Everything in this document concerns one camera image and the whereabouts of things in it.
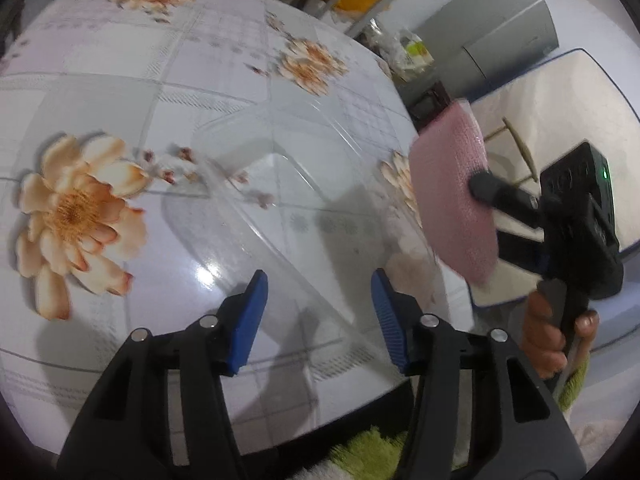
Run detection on clear plastic tray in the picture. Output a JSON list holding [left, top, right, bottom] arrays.
[[162, 95, 453, 378]]

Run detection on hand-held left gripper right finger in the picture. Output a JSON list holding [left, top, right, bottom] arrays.
[[370, 267, 587, 480]]

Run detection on clear crumpled plastic bags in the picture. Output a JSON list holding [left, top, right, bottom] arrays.
[[362, 19, 401, 61]]

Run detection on green fleece jacket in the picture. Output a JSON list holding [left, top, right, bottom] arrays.
[[295, 425, 416, 480]]

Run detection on green white packet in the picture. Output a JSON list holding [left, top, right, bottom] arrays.
[[395, 30, 435, 73]]

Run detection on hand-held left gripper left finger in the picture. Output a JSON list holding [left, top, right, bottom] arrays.
[[56, 269, 269, 480]]

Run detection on person's right forearm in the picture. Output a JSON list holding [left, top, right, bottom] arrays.
[[555, 350, 631, 461]]

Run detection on pink mesh cloth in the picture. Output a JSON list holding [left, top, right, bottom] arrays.
[[409, 99, 501, 286]]

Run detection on wooden chair with dark seat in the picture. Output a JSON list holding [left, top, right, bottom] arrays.
[[482, 116, 542, 186]]

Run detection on person's right hand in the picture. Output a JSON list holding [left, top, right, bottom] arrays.
[[520, 290, 599, 381]]

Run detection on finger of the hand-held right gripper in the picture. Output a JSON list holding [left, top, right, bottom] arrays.
[[467, 170, 543, 227], [496, 230, 551, 267]]

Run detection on white mattress with blue edge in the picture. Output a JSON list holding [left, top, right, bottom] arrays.
[[470, 48, 640, 311]]

